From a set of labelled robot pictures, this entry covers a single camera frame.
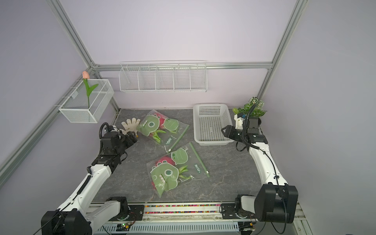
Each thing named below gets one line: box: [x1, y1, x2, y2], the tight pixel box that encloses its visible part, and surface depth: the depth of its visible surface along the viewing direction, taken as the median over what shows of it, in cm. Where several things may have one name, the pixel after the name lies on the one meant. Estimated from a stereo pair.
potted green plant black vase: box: [232, 96, 268, 129], surface depth 86 cm
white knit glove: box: [119, 117, 141, 136], surface depth 114 cm
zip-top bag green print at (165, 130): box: [136, 109, 190, 154], surface depth 101 cm
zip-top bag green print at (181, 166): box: [146, 142, 211, 198], surface depth 83 cm
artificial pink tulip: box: [82, 70, 99, 110], surface depth 86 cm
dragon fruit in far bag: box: [149, 112, 167, 143], surface depth 101 cm
